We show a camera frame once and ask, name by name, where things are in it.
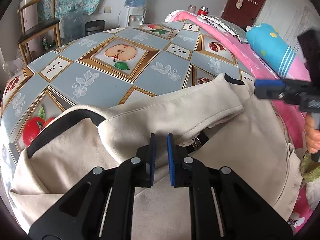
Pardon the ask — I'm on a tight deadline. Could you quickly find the wooden chair with dark seat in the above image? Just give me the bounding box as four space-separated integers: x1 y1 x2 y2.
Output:
17 0 62 60

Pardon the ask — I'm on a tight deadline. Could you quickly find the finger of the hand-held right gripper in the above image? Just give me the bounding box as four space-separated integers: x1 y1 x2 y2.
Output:
254 79 304 105

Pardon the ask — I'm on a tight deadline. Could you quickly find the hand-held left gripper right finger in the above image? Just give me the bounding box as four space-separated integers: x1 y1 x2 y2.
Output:
167 132 293 240

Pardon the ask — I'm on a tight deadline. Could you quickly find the white cylindrical appliance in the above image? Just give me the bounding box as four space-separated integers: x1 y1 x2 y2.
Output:
20 0 39 33

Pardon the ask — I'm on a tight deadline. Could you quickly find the white water dispenser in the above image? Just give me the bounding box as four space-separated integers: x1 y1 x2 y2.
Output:
119 7 147 28

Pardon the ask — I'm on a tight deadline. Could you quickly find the empty clear water jug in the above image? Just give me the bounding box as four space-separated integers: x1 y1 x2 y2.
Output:
60 11 83 43

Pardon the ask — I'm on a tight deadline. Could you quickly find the grey lace cloth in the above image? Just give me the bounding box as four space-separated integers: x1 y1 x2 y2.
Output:
197 15 248 42

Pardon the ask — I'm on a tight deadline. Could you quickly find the pink floral blanket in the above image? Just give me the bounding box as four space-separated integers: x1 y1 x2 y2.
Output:
164 10 320 235

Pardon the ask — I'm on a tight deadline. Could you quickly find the person's right hand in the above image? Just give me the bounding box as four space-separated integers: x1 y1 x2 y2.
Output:
304 115 320 154

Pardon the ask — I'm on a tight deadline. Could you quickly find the black trash bin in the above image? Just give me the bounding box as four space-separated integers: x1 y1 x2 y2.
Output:
85 20 105 36

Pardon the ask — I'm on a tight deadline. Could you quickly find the beige jacket with black trim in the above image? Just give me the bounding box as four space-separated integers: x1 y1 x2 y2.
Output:
9 73 304 240

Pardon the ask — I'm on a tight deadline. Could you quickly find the brown door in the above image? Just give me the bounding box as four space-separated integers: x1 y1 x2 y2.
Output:
220 0 272 28

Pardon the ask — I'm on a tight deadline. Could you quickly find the fruit-print grey tablecloth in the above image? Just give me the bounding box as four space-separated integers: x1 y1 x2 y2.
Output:
0 21 258 205

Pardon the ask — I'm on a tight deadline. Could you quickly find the clear plastic bag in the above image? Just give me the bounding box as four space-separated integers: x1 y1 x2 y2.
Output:
2 56 25 77

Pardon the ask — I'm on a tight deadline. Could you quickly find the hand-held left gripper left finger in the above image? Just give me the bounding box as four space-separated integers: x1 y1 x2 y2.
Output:
29 133 157 240

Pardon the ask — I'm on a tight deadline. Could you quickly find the cyan pillow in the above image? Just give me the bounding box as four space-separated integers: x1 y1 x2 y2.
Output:
245 23 297 78

